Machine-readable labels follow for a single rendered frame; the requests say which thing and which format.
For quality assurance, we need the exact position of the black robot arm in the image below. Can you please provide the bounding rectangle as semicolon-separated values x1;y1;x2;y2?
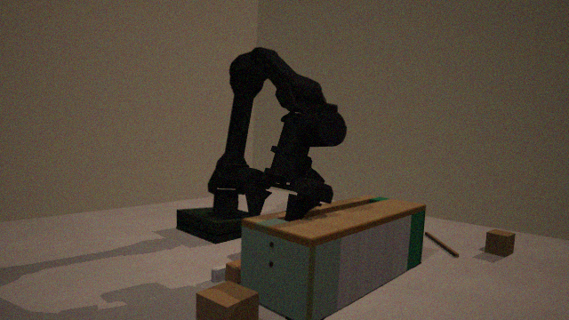
208;47;347;220

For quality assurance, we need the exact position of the brown thin bar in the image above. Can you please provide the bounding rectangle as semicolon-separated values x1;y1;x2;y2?
425;232;459;258

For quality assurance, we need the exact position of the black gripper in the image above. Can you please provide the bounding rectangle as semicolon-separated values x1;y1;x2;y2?
236;141;333;222

